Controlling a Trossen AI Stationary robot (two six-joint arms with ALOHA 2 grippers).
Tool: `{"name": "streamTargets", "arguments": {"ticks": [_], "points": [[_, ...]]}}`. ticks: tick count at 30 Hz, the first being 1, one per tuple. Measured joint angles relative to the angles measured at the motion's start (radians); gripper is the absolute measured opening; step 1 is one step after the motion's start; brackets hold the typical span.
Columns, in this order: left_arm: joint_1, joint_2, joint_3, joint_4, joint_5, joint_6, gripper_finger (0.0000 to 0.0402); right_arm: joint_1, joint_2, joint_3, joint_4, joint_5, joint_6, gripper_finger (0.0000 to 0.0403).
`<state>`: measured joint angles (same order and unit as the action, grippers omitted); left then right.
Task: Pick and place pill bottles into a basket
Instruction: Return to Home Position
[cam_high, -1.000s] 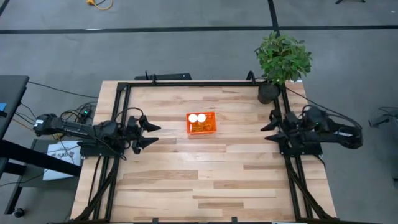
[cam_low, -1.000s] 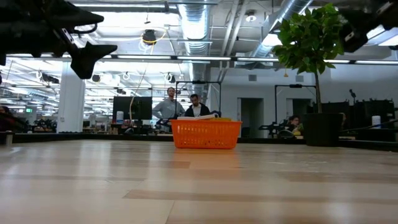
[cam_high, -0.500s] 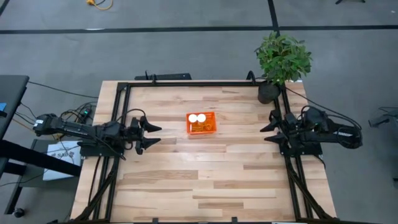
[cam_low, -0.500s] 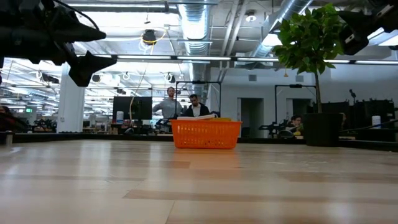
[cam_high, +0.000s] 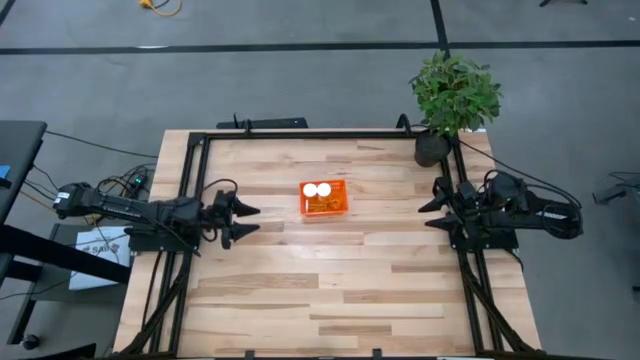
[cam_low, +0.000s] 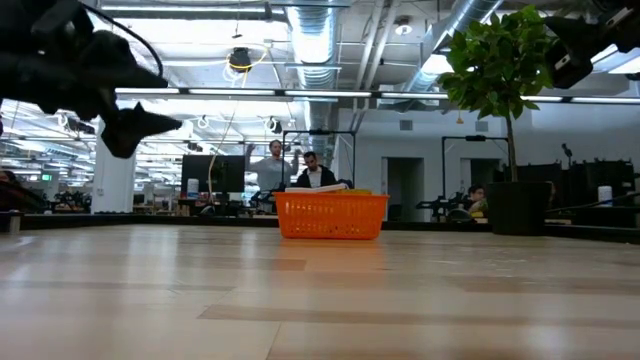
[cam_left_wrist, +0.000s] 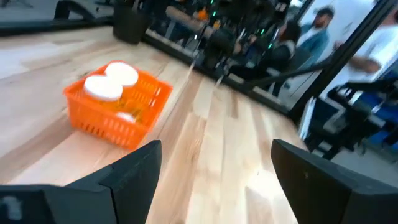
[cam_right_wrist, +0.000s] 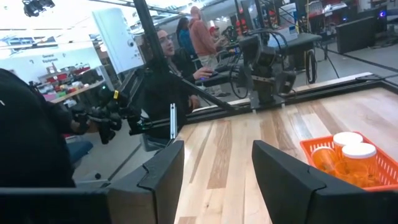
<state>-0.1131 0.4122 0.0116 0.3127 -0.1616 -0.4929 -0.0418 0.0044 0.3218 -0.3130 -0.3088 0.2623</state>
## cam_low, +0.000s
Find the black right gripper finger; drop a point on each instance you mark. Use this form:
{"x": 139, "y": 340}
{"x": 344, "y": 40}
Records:
{"x": 575, "y": 70}
{"x": 570, "y": 30}

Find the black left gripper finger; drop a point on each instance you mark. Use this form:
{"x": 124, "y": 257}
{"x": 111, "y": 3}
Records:
{"x": 135, "y": 130}
{"x": 125, "y": 67}

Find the black background robot arm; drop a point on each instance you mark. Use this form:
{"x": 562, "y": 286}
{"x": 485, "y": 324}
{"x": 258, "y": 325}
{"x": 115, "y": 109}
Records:
{"x": 437, "y": 204}

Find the orange plastic basket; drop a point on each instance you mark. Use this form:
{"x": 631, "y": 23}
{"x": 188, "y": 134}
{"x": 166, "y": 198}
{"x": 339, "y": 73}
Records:
{"x": 330, "y": 215}

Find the white canister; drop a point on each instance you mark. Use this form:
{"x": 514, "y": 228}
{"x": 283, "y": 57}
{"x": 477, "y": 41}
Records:
{"x": 605, "y": 196}
{"x": 192, "y": 189}

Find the green leafy plant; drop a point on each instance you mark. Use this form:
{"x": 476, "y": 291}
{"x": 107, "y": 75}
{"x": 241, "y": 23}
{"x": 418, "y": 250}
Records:
{"x": 492, "y": 65}

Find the black computer monitor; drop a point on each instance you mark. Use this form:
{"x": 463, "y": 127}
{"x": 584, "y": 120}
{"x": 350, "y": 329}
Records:
{"x": 212, "y": 172}

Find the person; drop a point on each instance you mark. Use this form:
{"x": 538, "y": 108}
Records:
{"x": 315, "y": 176}
{"x": 477, "y": 197}
{"x": 272, "y": 172}

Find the black plant pot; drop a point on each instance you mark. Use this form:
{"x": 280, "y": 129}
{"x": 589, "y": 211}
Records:
{"x": 519, "y": 207}

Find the overhead bar with lights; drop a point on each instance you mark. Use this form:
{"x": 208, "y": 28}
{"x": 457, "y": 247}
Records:
{"x": 340, "y": 93}

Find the black overhead camera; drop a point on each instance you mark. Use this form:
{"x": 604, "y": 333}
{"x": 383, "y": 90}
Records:
{"x": 240, "y": 59}

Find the black background rig frame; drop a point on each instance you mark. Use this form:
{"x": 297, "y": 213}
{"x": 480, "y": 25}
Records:
{"x": 320, "y": 132}
{"x": 475, "y": 138}

